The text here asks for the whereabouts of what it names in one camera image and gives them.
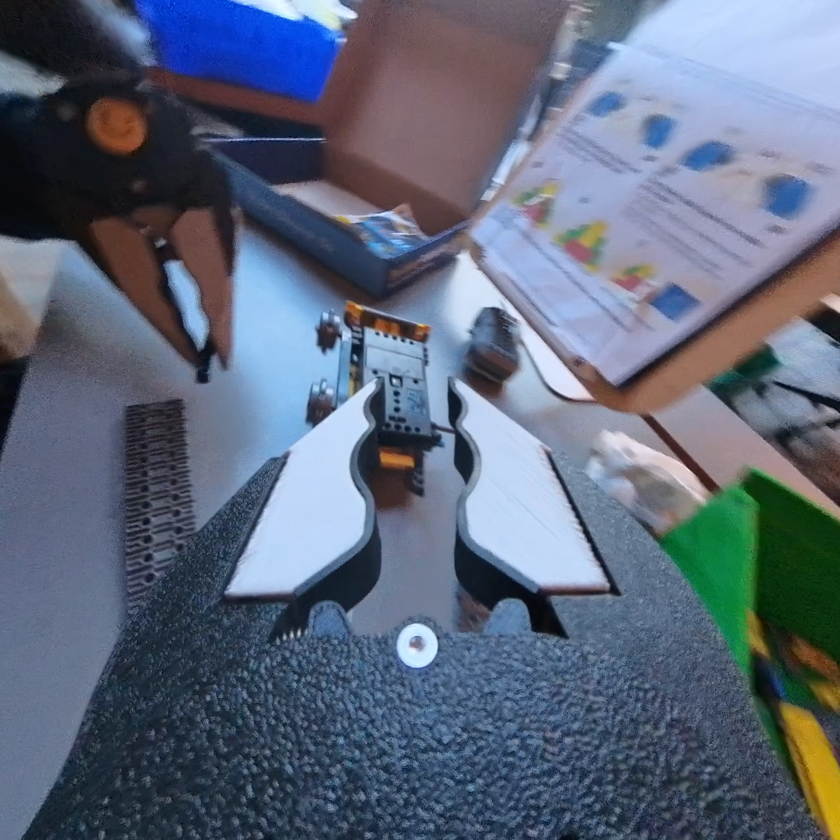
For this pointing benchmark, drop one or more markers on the printed instruction sheet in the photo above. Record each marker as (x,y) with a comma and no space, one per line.
(656,197)

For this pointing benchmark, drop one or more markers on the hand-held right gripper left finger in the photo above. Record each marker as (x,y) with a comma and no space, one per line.
(308,518)

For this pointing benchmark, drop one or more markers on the large blue box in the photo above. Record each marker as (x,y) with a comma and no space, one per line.
(236,46)

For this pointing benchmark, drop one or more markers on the crumpled white tissue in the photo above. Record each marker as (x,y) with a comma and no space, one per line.
(643,479)

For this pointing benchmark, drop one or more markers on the grey building block assembly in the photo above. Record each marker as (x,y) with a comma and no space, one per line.
(492,344)

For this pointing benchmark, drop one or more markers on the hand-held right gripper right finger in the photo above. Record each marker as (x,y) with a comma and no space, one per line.
(531,518)

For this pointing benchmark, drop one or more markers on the instruction sheet on stand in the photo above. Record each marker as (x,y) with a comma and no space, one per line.
(689,387)

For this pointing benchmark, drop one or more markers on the robot kit instruction booklet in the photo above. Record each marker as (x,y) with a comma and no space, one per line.
(384,233)

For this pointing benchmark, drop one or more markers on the wooden partition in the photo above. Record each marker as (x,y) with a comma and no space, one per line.
(26,295)

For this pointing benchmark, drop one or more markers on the yellow black toy car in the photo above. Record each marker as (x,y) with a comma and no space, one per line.
(394,374)

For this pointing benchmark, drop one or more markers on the flat grey track strip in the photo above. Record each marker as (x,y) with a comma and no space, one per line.
(157,492)

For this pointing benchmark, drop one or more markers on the grey cardboard box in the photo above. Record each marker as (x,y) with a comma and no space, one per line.
(426,98)

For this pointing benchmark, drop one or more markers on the green plastic bin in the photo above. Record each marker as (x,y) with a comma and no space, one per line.
(709,558)

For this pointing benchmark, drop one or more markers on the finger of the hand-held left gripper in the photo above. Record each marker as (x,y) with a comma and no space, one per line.
(210,262)
(138,262)

